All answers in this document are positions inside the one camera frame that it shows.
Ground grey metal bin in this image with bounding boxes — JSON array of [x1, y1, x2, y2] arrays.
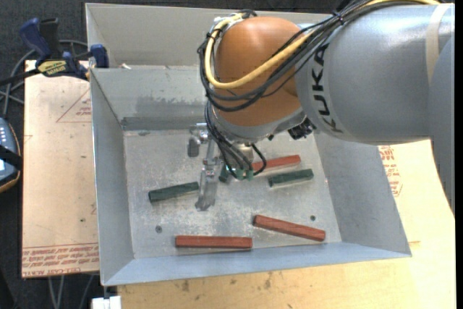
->
[[85, 2, 412, 287]]

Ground brown cardboard board, red print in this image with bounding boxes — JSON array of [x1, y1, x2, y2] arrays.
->
[[21, 59, 422, 279]]

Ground red-brown flat block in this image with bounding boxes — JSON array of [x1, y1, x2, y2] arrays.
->
[[252, 214, 326, 242], [174, 234, 253, 250], [251, 154, 302, 173]]

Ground dark green flat block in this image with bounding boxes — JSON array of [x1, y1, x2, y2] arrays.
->
[[148, 181, 200, 204], [267, 169, 315, 189]]

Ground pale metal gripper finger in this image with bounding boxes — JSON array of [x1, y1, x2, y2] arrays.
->
[[206, 169, 219, 206], [194, 169, 208, 212]]

